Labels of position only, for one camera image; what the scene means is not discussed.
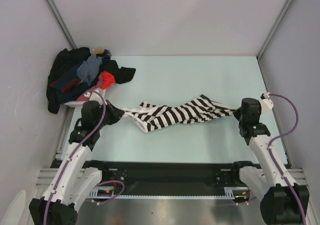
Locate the pink garment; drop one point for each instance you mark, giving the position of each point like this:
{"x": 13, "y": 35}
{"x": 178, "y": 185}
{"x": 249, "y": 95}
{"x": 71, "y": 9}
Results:
{"x": 86, "y": 95}

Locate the aluminium frame rail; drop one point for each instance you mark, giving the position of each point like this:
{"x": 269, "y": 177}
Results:
{"x": 45, "y": 177}

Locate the grey blue garment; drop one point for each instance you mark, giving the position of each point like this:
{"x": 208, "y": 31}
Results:
{"x": 89, "y": 69}

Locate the pink plastic basket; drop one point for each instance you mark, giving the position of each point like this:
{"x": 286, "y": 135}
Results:
{"x": 73, "y": 104}

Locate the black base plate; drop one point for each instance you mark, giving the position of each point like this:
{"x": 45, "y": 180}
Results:
{"x": 155, "y": 173}

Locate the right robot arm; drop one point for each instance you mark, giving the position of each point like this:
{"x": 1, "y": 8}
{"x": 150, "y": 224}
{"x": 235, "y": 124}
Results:
{"x": 282, "y": 200}

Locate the white slotted cable duct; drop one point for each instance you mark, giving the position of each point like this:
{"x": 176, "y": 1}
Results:
{"x": 170, "y": 190}

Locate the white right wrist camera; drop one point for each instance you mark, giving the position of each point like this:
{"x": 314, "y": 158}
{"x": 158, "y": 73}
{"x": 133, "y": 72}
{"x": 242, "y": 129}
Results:
{"x": 265, "y": 102}

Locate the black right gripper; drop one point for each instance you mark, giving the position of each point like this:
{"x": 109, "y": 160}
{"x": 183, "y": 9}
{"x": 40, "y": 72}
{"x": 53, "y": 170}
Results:
{"x": 236, "y": 113}

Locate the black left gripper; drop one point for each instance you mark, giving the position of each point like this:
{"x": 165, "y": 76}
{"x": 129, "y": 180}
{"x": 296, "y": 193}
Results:
{"x": 115, "y": 112}

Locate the black white striped tank top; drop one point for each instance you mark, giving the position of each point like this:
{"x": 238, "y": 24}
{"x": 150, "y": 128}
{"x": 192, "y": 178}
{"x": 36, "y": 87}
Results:
{"x": 151, "y": 117}

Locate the tan garment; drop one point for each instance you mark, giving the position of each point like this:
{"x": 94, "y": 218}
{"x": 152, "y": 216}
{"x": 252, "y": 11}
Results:
{"x": 98, "y": 51}

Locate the red garment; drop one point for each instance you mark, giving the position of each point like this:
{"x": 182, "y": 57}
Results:
{"x": 107, "y": 80}

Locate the black garment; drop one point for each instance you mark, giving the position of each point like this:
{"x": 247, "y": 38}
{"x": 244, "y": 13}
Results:
{"x": 67, "y": 59}

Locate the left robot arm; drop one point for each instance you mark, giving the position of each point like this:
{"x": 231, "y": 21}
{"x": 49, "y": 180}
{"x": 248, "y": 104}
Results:
{"x": 68, "y": 190}

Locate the navy maroon garment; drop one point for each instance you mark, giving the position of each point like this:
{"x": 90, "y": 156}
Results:
{"x": 69, "y": 86}

